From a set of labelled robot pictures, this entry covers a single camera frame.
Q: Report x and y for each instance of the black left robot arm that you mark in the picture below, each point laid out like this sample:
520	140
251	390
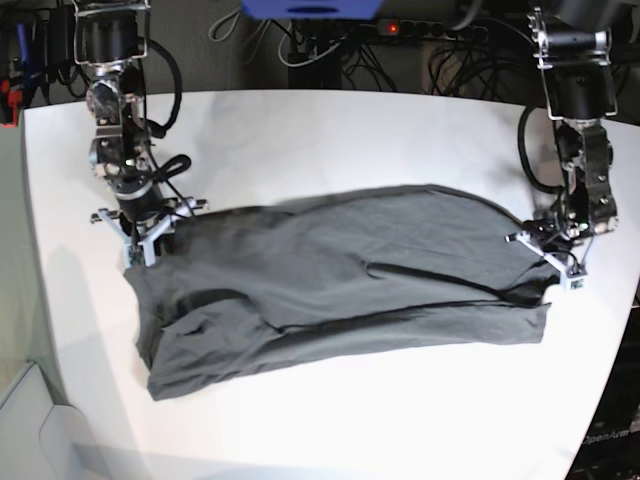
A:
572	41

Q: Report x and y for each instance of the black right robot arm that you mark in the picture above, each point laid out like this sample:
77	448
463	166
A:
112	39

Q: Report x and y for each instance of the red and black clamp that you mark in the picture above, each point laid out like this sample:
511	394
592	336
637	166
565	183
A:
11	103

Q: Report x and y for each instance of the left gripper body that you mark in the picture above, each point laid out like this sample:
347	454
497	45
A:
542	238

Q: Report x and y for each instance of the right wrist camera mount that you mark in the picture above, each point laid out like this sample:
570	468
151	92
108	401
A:
144	258

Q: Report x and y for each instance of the black power strip red light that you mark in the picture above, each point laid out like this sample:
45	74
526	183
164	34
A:
418	30

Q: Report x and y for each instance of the dark grey t-shirt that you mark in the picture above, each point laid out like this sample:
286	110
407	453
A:
257	289

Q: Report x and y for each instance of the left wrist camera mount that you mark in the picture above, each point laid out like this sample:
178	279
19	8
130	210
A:
572	269

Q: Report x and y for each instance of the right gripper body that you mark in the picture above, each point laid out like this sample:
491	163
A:
146	225

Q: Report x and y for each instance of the blue box overhead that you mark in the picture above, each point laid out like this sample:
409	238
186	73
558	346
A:
311	9

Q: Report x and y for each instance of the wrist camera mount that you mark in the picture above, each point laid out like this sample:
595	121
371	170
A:
144	258
572	269

